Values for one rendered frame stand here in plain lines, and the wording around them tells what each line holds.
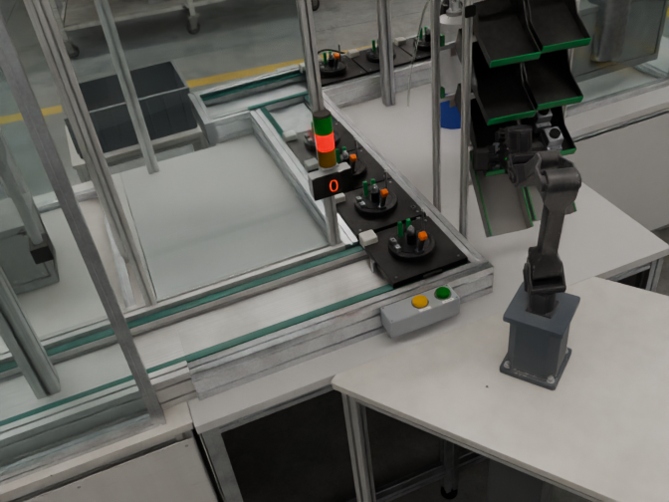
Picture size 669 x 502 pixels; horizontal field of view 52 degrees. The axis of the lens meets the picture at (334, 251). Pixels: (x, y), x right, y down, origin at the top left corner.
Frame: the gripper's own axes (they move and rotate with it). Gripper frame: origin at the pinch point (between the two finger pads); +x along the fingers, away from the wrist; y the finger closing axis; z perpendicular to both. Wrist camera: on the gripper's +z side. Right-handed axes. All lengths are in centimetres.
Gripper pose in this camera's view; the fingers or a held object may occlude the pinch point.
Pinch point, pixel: (502, 151)
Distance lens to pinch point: 194.1
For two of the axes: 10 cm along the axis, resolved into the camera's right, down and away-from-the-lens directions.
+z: -0.7, -9.1, -4.0
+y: -9.9, 1.0, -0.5
